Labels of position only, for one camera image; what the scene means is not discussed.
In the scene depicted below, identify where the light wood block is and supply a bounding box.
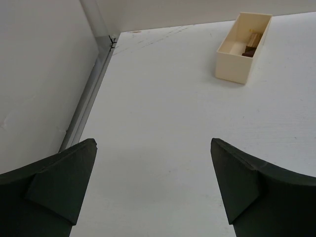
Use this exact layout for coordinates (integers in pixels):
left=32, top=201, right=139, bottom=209
left=245, top=33, right=262, bottom=51

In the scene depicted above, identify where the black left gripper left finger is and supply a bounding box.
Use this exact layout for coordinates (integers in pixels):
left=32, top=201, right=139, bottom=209
left=0, top=138, right=97, bottom=237

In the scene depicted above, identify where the dark brown wood block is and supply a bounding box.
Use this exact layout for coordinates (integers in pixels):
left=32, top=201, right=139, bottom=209
left=242, top=49, right=256, bottom=58

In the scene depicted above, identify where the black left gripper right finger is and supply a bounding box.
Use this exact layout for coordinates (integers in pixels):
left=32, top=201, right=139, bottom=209
left=210, top=138, right=316, bottom=237

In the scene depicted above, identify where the aluminium table edge rail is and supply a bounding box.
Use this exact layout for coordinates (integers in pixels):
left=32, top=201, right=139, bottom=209
left=59, top=35, right=117, bottom=151

